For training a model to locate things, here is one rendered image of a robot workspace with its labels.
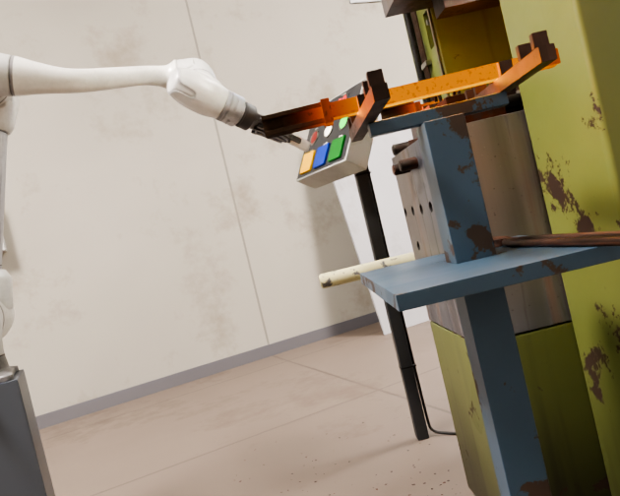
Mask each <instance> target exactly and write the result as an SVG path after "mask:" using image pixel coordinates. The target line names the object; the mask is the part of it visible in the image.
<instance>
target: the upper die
mask: <svg viewBox="0 0 620 496"><path fill-rule="evenodd" d="M381 1H382V6H383V10H384V14H385V18H388V17H392V16H396V15H401V14H405V13H410V12H415V11H419V10H424V9H428V8H433V3H432V0H381Z"/></svg>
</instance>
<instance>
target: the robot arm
mask: <svg viewBox="0 0 620 496"><path fill-rule="evenodd" d="M136 86H157V87H162V88H165V89H167V93H168V94H169V95H170V96H171V97H172V98H173V99H174V100H175V101H177V102H178V103H179V104H181V105H182V106H184V107H186V108H188V109H190V110H192V111H194V112H196V113H198V114H201V115H203V116H207V117H212V118H214V119H216V120H217V121H220V122H222V123H224V124H226V125H228V126H230V127H232V126H234V125H235V126H236V127H238V128H240V129H242V130H245V131H246V130H248V129H249V128H250V129H252V131H251V133H252V134H255V135H259V136H262V137H264V138H266V135H265V130H264V126H263V123H262V119H261V116H264V115H263V114H259V113H258V111H257V107H256V106H254V105H252V104H250V103H248V102H245V98H244V97H242V96H240V95H238V94H236V93H233V92H232V91H229V90H228V89H226V88H225V87H224V86H223V85H222V84H221V83H220V81H218V80H217V79H216V75H215V73H214V71H213V70H212V68H211V67H210V66H209V65H208V64H207V63H206V62H205V61H203V60H201V59H198V58H186V59H179V60H173V61H172V62H171V63H169V64H168V65H164V66H131V67H112V68H92V69H70V68H61V67H55V66H51V65H46V64H43V63H39V62H35V61H31V60H29V59H25V58H22V57H19V56H14V55H9V54H4V53H0V384H1V383H5V382H8V381H11V380H14V375H15V373H16V372H18V371H20V370H19V366H18V365H16V366H9V364H8V361H7V358H6V355H5V352H4V347H3V341H2V339H3V338H4V337H5V336H6V335H7V334H8V332H9V331H10V329H11V328H12V326H13V323H14V319H15V309H14V299H13V281H12V277H11V276H10V274H9V273H8V272H7V271H6V270H2V253H3V231H4V209H5V187H6V164H7V143H8V136H9V135H11V134H12V132H13V131H14V129H15V124H16V119H17V114H18V110H19V105H20V96H23V95H34V94H51V93H91V92H99V91H107V90H114V89H122V88H129V87H136ZM270 140H272V141H275V142H278V143H280V144H281V143H282V142H284V143H288V144H290V145H292V146H294V147H296V148H298V149H300V150H302V151H304V152H308V151H309V147H310V142H308V141H306V140H304V139H302V138H300V137H298V136H296V135H294V134H293V133H291V134H287V135H283V136H279V137H275V138H270Z"/></svg>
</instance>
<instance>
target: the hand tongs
mask: <svg viewBox="0 0 620 496"><path fill-rule="evenodd" d="M493 242H494V246H495V248H496V247H503V246H510V247H583V246H620V230H617V231H599V232H580V233H561V234H543V235H529V236H519V237H511V236H494V237H493Z"/></svg>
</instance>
